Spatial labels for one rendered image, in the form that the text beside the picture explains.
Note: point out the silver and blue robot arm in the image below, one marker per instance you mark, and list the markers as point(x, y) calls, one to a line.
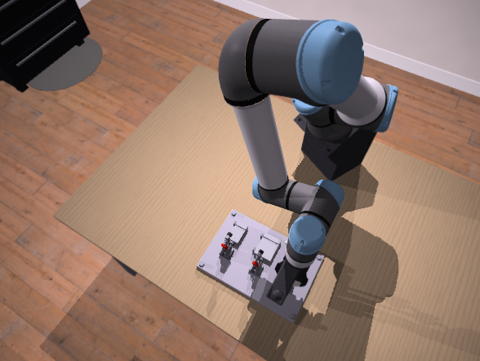
point(307, 60)

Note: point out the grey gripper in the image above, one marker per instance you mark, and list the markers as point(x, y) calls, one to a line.
point(301, 279)

